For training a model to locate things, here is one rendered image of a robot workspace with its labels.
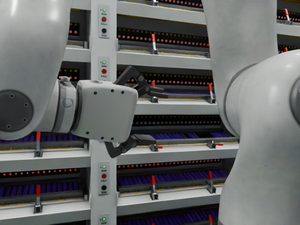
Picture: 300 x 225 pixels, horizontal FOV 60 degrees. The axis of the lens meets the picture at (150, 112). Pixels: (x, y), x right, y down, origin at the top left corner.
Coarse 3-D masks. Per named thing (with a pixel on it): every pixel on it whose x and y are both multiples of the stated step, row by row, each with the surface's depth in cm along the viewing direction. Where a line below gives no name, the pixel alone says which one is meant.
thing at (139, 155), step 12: (228, 132) 132; (228, 144) 119; (120, 156) 99; (132, 156) 100; (144, 156) 102; (156, 156) 104; (168, 156) 106; (180, 156) 107; (192, 156) 109; (204, 156) 111; (216, 156) 113; (228, 156) 115
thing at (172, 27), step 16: (80, 16) 113; (80, 32) 113; (176, 32) 128; (192, 32) 131; (64, 64) 111; (80, 64) 113; (208, 128) 134; (80, 176) 113; (64, 224) 111; (80, 224) 113
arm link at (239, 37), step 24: (216, 0) 34; (240, 0) 33; (264, 0) 33; (216, 24) 36; (240, 24) 35; (264, 24) 36; (216, 48) 39; (240, 48) 38; (264, 48) 38; (216, 72) 41; (240, 72) 38; (216, 96) 42
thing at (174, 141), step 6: (186, 138) 114; (192, 138) 115; (198, 138) 116; (204, 138) 117; (210, 138) 117; (216, 138) 118; (222, 138) 119; (228, 138) 119; (234, 138) 120; (150, 144) 108; (162, 144) 110; (168, 144) 109; (174, 144) 111; (186, 144) 112; (198, 144) 113; (204, 144) 114
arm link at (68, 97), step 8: (64, 80) 41; (64, 88) 38; (72, 88) 39; (64, 96) 38; (72, 96) 38; (64, 104) 37; (72, 104) 38; (64, 112) 38; (72, 112) 38; (56, 120) 38; (64, 120) 38; (72, 120) 39; (56, 128) 39; (64, 128) 39
